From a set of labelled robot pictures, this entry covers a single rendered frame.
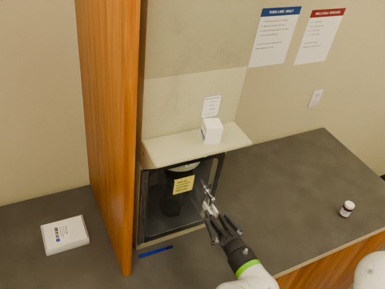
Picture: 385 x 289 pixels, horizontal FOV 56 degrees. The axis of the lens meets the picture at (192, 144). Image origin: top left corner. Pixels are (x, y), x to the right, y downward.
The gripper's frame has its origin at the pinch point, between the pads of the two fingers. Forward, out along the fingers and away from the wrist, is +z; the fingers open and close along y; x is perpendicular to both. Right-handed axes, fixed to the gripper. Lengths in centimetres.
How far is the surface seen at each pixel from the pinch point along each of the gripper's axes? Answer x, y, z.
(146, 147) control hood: -36.5, 26.3, 2.2
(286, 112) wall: 4, -76, 49
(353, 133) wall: 37, -148, 49
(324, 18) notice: -49, -78, 49
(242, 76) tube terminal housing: -53, -4, 6
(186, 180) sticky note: -14.8, 9.8, 4.4
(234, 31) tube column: -68, 2, 6
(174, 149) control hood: -36.5, 19.1, -1.1
